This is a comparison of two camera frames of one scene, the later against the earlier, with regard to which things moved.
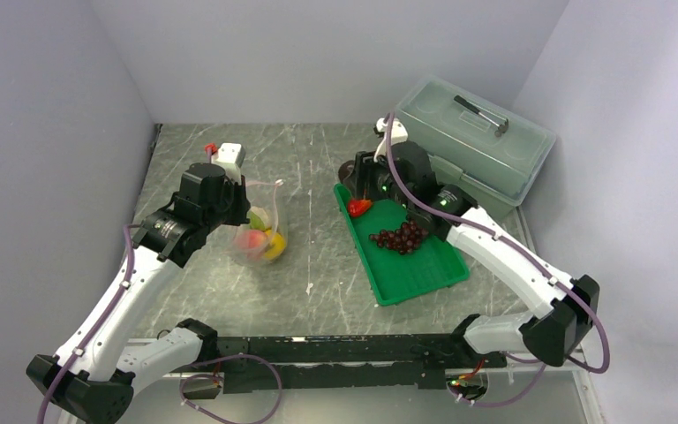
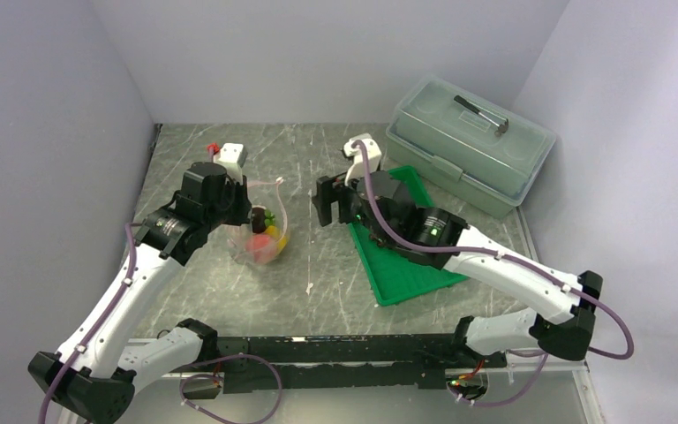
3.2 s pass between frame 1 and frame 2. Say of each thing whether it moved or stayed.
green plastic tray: stayed
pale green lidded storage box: stayed
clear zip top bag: stayed
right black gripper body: moved
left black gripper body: stayed
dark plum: moved
